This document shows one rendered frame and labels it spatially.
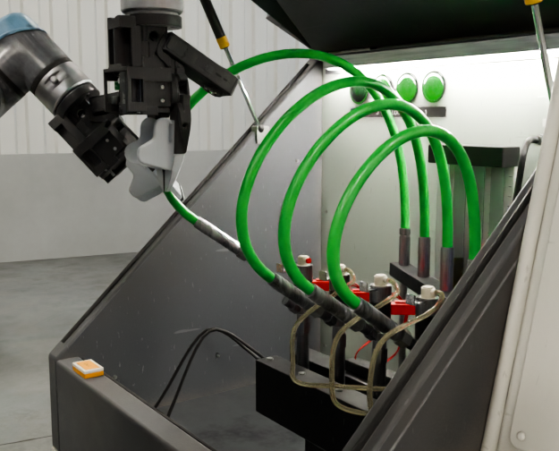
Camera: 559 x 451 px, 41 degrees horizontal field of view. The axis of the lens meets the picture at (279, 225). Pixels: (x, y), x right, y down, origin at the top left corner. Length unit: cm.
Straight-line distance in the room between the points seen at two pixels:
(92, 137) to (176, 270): 33
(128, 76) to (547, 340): 54
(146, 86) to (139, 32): 6
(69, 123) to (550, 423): 75
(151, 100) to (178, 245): 45
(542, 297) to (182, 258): 71
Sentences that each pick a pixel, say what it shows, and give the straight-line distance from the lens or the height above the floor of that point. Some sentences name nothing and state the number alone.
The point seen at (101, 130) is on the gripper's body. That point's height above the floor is 131.
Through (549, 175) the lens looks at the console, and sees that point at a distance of 83.
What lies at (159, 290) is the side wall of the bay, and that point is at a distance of 131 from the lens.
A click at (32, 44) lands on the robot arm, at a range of 116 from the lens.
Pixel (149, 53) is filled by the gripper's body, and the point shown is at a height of 141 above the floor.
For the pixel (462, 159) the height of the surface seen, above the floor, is 128.
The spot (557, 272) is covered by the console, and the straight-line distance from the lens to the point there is 79.
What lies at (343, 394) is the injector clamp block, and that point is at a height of 98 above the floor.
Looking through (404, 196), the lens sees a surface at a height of 121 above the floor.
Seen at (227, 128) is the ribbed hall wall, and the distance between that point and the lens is 793.
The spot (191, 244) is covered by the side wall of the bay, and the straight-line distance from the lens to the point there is 133.
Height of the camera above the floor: 133
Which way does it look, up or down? 8 degrees down
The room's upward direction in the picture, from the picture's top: straight up
